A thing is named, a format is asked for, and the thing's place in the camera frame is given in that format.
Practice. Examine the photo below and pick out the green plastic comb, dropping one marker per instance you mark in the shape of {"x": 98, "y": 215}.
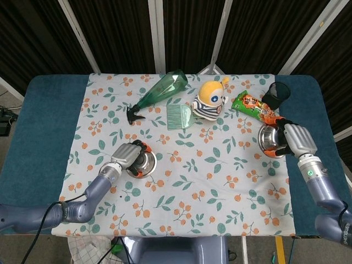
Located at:
{"x": 178, "y": 116}

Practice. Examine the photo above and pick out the steel bowl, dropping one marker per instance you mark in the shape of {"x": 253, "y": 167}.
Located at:
{"x": 269, "y": 137}
{"x": 148, "y": 162}

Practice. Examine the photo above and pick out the black mesh cup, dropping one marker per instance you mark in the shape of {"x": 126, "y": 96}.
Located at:
{"x": 276, "y": 96}

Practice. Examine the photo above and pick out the right robot arm grey-blue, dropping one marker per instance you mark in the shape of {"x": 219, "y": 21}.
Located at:
{"x": 319, "y": 181}

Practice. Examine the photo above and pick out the left robot arm grey-blue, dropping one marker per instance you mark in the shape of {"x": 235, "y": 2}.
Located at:
{"x": 79, "y": 211}

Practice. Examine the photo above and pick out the white table leg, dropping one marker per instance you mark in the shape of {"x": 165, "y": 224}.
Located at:
{"x": 244, "y": 250}

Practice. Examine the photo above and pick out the blue table cover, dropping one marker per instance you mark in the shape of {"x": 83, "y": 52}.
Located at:
{"x": 46, "y": 137}

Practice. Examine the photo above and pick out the green clip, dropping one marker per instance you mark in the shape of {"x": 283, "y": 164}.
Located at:
{"x": 116, "y": 248}

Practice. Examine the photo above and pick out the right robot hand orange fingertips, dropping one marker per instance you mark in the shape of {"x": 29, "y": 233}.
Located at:
{"x": 298, "y": 138}

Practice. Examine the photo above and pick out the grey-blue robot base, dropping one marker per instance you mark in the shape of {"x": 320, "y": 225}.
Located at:
{"x": 176, "y": 251}

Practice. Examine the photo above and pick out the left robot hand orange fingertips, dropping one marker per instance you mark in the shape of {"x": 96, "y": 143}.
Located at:
{"x": 125, "y": 155}

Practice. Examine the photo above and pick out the black floor device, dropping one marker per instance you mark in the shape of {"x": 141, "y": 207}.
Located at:
{"x": 5, "y": 122}

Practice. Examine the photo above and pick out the floral tablecloth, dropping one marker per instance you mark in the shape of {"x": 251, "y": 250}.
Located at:
{"x": 192, "y": 192}

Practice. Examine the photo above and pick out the white checked cloth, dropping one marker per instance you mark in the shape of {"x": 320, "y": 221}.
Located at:
{"x": 88, "y": 250}

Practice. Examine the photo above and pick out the white partition post with foot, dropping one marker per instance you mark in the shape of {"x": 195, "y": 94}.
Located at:
{"x": 218, "y": 35}

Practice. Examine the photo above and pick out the green spray bottle black trigger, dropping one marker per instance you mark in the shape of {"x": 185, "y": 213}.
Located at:
{"x": 162, "y": 89}

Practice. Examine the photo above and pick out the green snack bag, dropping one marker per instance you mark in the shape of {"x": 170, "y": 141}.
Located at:
{"x": 250, "y": 105}

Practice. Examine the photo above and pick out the yellow plush toy striped shirt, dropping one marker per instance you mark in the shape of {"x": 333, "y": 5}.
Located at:
{"x": 210, "y": 96}

